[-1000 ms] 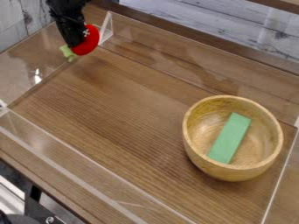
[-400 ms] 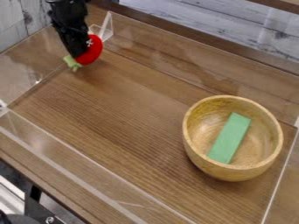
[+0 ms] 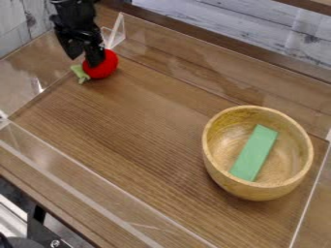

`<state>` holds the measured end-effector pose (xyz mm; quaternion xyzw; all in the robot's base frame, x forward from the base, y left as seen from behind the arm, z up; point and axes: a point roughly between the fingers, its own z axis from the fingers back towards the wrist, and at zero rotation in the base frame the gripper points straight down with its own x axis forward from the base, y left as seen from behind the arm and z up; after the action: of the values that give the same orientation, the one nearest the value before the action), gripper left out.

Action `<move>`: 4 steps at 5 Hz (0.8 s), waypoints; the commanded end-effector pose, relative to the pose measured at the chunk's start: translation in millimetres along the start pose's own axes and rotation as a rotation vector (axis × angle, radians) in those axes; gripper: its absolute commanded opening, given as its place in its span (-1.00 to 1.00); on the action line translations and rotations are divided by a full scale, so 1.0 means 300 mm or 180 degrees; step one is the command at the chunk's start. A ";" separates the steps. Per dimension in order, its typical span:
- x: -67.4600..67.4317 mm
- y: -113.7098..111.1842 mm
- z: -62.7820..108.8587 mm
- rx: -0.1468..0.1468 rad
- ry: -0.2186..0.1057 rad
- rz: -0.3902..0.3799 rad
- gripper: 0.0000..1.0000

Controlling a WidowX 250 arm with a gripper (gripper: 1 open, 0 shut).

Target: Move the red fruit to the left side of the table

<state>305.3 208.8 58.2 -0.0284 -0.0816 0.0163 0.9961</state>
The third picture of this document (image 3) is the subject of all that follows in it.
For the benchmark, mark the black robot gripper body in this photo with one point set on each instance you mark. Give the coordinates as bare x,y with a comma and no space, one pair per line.
74,21

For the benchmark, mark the green rectangular block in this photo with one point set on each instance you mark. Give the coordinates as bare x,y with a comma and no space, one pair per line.
254,153

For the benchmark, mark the red plush fruit green stem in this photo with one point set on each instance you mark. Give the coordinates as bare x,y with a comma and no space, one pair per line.
88,73

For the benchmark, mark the black table leg bracket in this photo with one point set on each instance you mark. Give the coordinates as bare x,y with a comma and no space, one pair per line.
40,233

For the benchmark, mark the clear acrylic tray wall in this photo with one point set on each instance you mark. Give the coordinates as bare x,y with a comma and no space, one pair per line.
108,152

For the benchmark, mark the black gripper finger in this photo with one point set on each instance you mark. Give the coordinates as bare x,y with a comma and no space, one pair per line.
94,48
72,45

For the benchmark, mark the wooden bowl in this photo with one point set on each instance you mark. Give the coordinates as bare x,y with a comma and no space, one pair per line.
289,162

